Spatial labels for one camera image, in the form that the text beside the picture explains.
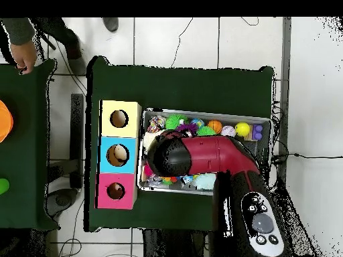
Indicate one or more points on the person's hand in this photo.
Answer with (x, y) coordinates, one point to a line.
(24, 56)

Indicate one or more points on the cream muslin cloth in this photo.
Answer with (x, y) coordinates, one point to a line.
(150, 139)

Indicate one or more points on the green spiky ball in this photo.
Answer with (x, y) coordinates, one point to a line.
(206, 130)
(174, 122)

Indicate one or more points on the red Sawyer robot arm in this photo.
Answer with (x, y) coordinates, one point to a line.
(214, 155)

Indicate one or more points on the person's forearm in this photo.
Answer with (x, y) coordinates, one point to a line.
(16, 29)

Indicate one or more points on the wooden box with three holes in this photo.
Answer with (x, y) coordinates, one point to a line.
(119, 142)

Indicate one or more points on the shallow clear mesh bin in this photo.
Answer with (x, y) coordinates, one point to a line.
(161, 189)

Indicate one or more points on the person's leg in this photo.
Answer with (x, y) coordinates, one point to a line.
(59, 32)

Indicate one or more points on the orange round object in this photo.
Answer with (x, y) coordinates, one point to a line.
(4, 120)

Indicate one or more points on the side table with green cloth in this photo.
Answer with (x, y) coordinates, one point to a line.
(24, 160)

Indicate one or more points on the small green object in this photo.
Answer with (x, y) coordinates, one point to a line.
(2, 186)

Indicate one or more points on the purple spiky ball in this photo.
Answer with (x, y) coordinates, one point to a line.
(187, 128)

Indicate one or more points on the blue globe ball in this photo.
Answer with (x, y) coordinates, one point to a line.
(197, 123)

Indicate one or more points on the orange basketball toy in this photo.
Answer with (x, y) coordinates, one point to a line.
(215, 126)

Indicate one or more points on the white baseball toy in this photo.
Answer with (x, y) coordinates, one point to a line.
(228, 130)

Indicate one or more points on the mint green cloth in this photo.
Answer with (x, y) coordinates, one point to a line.
(204, 182)

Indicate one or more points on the smooth yellow ball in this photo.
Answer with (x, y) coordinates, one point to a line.
(242, 129)

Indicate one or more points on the black power adapter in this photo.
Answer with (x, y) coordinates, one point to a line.
(278, 158)

